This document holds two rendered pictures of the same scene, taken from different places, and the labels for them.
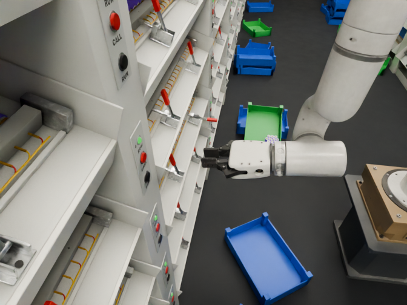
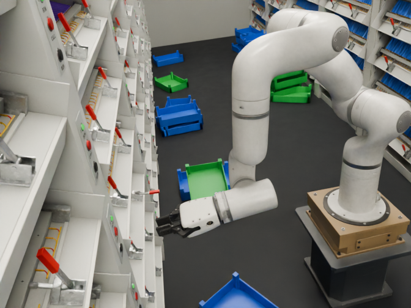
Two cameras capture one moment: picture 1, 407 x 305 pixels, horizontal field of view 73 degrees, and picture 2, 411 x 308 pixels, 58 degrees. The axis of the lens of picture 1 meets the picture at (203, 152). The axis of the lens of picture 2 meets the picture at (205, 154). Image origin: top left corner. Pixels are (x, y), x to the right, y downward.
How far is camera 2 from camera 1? 0.33 m
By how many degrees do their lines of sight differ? 16
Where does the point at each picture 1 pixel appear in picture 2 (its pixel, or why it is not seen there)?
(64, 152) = (73, 234)
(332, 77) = (238, 134)
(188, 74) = (121, 156)
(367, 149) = (316, 179)
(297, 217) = (268, 268)
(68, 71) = (67, 181)
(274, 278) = not seen: outside the picture
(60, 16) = (64, 153)
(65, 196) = (86, 258)
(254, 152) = (200, 208)
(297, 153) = (236, 198)
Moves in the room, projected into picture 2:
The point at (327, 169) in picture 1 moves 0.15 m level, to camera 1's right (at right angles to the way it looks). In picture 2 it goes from (263, 203) to (314, 188)
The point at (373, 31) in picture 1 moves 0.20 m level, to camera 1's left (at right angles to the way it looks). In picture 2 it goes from (252, 100) to (166, 120)
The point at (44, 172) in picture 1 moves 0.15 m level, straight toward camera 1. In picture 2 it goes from (67, 249) to (144, 286)
